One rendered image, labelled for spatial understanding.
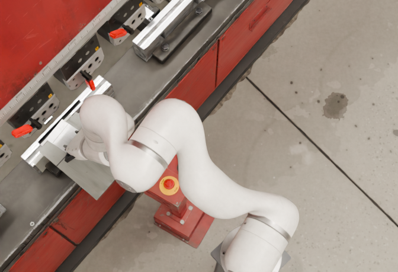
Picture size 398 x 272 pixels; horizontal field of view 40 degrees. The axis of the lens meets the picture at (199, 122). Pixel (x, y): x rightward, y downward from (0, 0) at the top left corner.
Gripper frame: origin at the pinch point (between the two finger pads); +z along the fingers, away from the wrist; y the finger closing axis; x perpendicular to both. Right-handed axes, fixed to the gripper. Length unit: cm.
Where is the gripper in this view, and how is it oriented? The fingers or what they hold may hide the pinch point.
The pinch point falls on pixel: (74, 141)
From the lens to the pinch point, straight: 185.7
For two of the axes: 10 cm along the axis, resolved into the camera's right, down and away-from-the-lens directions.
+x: 6.3, 6.3, 4.5
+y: -5.6, 7.7, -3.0
